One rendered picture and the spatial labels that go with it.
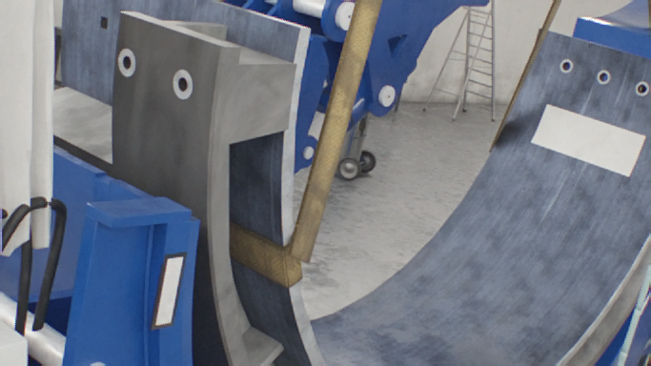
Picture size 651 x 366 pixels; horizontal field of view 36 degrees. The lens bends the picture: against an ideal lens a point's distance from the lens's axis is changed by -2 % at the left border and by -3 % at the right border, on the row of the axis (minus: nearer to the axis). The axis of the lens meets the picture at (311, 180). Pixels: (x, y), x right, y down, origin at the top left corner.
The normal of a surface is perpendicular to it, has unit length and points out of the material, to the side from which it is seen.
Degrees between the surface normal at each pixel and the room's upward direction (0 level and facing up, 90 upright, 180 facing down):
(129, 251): 90
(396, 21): 90
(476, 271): 35
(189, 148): 101
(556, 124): 75
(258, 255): 115
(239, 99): 90
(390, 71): 90
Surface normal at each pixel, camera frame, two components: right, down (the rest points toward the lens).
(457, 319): -0.08, -0.84
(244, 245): -0.68, 0.44
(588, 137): -0.58, -0.21
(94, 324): 0.74, 0.31
